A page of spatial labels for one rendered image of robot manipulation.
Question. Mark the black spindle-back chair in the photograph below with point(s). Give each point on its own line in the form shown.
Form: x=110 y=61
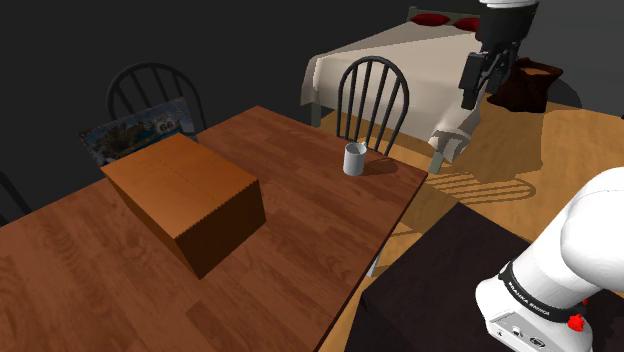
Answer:
x=146 y=80
x=12 y=200
x=373 y=61

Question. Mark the grey mug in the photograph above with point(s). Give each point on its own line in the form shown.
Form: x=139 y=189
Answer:
x=354 y=162

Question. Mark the brown wooden table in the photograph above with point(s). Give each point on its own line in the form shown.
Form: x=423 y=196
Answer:
x=292 y=229

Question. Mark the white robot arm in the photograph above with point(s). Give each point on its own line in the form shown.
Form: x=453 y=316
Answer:
x=580 y=244

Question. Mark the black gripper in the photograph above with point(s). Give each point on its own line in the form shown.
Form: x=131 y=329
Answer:
x=504 y=24

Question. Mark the dark brown basket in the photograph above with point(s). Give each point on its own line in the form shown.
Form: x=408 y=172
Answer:
x=526 y=88

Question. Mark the brown cardboard box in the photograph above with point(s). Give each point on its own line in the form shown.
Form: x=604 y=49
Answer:
x=180 y=185

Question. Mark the bed with beige cover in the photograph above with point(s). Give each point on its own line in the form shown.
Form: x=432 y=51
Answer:
x=414 y=63

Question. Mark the dark robot stand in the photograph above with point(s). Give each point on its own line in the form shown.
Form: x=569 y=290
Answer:
x=429 y=287

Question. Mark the blue picture sign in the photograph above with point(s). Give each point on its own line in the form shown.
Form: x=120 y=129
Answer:
x=126 y=134

